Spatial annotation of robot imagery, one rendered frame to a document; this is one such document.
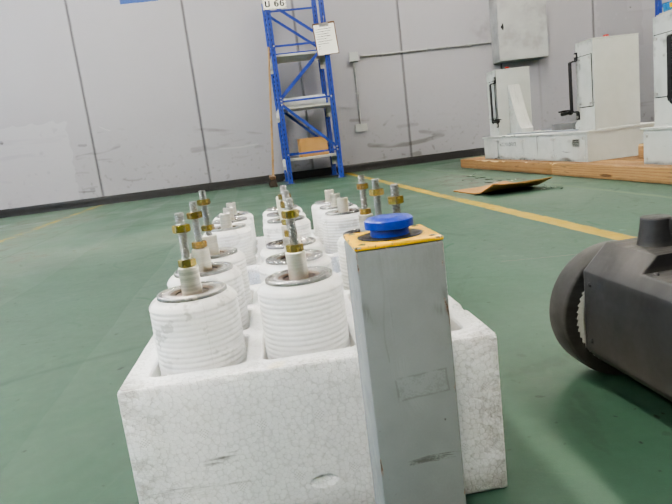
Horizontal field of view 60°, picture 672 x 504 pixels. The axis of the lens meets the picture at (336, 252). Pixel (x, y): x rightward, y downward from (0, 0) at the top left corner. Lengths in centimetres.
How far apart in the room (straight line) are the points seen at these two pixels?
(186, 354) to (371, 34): 670
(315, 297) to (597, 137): 342
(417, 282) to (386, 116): 671
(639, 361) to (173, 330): 56
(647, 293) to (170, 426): 56
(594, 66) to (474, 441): 342
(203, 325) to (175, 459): 14
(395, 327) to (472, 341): 18
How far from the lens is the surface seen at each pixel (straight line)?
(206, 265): 77
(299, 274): 65
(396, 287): 46
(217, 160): 696
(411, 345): 47
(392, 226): 46
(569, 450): 79
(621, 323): 84
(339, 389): 62
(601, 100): 397
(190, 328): 63
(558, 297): 93
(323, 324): 63
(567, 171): 397
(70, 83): 725
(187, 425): 63
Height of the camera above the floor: 40
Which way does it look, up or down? 11 degrees down
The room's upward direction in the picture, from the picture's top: 7 degrees counter-clockwise
